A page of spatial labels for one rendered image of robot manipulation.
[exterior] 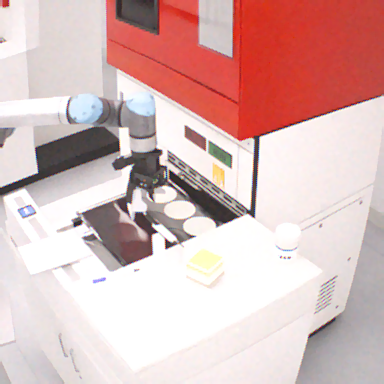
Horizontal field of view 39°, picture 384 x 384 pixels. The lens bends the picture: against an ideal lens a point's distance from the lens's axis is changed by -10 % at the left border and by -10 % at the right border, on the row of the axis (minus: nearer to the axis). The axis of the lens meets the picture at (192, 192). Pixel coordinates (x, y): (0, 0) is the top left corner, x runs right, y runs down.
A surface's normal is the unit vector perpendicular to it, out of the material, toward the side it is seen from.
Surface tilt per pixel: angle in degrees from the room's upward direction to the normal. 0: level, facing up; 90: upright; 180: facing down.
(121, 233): 0
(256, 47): 90
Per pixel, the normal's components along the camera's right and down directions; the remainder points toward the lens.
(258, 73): 0.58, 0.45
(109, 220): 0.00, -0.83
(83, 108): -0.22, 0.04
